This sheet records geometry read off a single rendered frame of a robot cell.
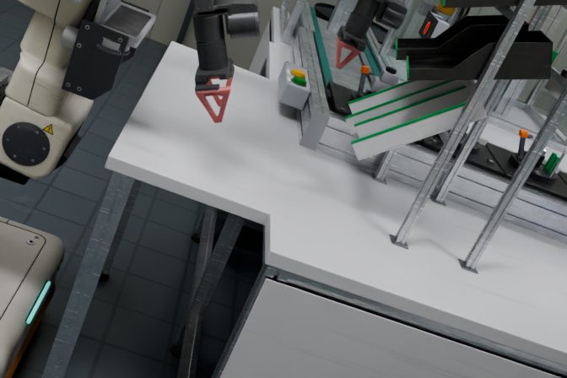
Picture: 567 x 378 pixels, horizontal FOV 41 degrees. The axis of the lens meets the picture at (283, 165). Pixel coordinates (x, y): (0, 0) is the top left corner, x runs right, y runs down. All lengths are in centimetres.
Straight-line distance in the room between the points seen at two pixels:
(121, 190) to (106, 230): 10
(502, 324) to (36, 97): 107
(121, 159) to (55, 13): 36
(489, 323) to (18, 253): 126
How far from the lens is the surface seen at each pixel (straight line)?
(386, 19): 200
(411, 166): 199
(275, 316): 147
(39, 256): 219
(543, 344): 160
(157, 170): 151
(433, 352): 156
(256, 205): 153
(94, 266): 165
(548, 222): 216
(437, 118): 158
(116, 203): 156
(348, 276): 143
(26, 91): 171
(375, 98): 185
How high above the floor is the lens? 151
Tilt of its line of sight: 22 degrees down
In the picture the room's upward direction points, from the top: 24 degrees clockwise
